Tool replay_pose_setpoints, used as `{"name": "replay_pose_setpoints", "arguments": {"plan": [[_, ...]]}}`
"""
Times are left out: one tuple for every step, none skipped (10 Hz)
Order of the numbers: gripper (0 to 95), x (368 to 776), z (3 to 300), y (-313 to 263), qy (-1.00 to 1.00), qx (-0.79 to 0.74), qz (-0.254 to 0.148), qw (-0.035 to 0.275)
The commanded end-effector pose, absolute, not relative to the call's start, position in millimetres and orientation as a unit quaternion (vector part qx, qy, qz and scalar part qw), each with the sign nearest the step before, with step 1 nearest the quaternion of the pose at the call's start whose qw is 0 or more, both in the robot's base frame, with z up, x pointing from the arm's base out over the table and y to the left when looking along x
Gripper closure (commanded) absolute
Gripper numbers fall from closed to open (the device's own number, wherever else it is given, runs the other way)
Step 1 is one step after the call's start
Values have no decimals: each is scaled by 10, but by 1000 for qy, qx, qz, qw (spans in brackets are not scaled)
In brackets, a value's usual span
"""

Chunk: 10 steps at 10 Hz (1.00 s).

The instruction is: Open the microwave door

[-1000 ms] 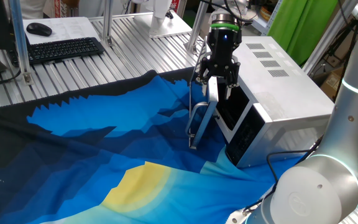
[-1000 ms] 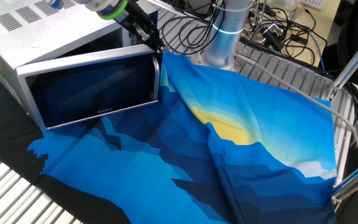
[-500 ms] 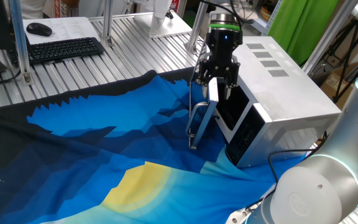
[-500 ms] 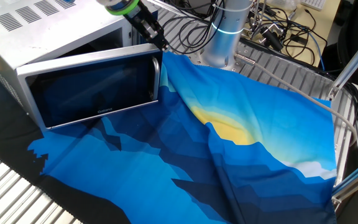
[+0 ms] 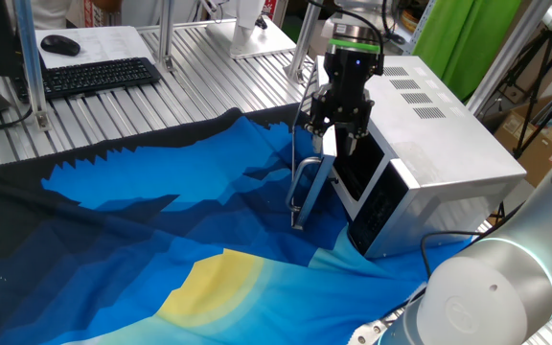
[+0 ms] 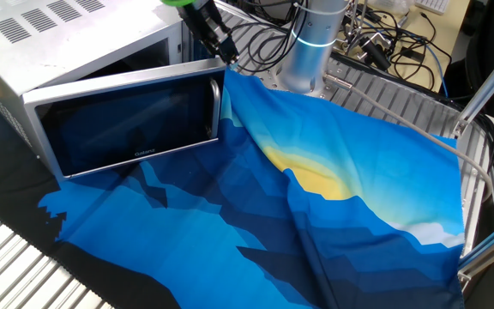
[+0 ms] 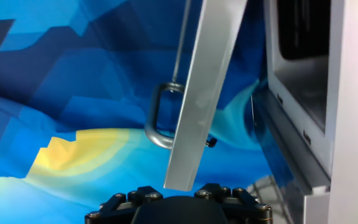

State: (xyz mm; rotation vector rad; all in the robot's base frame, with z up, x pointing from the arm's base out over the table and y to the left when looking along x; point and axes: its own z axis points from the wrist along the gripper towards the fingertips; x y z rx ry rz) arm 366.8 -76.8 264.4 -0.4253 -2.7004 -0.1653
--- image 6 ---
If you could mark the black camera on clamp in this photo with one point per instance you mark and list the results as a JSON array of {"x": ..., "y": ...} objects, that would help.
[{"x": 375, "y": 53}]

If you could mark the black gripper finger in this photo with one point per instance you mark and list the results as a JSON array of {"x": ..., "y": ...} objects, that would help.
[{"x": 230, "y": 51}]

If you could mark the aluminium frame strut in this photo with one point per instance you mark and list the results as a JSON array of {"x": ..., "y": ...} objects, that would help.
[{"x": 487, "y": 86}]

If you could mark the blue mountain print cloth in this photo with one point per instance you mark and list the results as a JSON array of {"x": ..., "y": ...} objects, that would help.
[{"x": 230, "y": 236}]

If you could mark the wooden desk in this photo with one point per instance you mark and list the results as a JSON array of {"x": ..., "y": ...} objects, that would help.
[{"x": 444, "y": 34}]

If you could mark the blue aluminium rail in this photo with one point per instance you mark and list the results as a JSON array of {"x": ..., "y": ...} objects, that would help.
[{"x": 491, "y": 249}]

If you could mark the silver microwave body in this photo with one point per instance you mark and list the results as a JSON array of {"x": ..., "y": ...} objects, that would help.
[{"x": 37, "y": 51}]

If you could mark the white keyboard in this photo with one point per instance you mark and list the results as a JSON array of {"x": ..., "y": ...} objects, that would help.
[{"x": 433, "y": 5}]

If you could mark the black office chair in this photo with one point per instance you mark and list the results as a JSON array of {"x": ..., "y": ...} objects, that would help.
[{"x": 491, "y": 38}]

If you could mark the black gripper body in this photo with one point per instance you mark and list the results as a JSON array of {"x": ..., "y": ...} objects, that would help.
[{"x": 204, "y": 21}]

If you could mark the silver robot mounting plate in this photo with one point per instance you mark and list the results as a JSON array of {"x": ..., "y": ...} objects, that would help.
[{"x": 325, "y": 86}]

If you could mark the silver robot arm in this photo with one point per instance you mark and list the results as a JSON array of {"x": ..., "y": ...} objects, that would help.
[{"x": 311, "y": 51}]

